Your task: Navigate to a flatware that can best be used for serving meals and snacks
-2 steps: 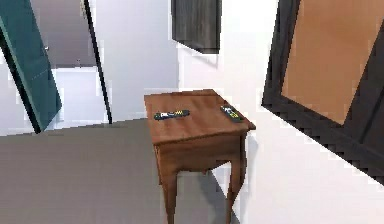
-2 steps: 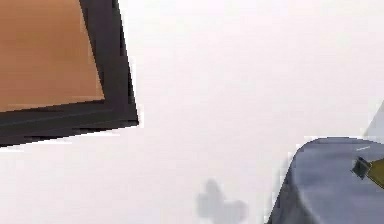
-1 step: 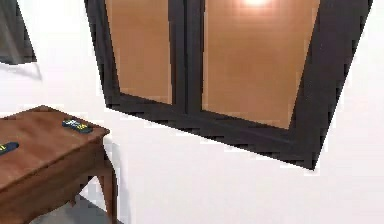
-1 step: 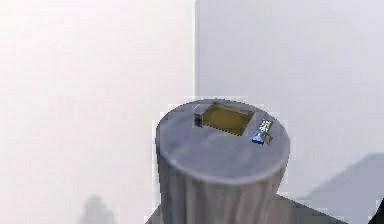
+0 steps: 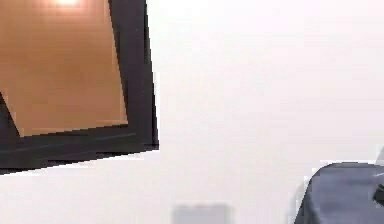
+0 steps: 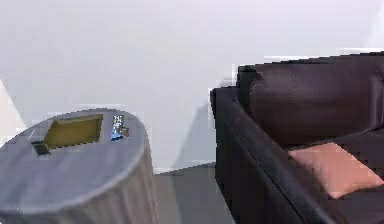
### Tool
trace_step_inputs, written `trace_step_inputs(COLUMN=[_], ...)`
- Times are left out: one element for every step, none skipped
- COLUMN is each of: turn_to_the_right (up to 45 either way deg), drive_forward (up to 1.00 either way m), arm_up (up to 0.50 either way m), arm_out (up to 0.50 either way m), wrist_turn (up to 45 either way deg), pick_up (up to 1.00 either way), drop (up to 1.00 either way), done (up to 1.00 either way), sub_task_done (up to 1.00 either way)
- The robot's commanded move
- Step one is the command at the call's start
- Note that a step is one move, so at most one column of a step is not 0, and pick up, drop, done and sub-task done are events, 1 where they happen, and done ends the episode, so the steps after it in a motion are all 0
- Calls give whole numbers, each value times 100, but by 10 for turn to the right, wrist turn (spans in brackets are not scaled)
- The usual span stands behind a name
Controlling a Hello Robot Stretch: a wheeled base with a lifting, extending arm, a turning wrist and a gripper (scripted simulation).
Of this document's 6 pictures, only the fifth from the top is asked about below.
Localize black framed orange picture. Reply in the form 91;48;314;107
0;0;160;176

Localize grey armchair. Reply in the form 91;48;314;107
293;161;384;224

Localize grey wall socket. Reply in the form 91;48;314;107
172;204;232;224

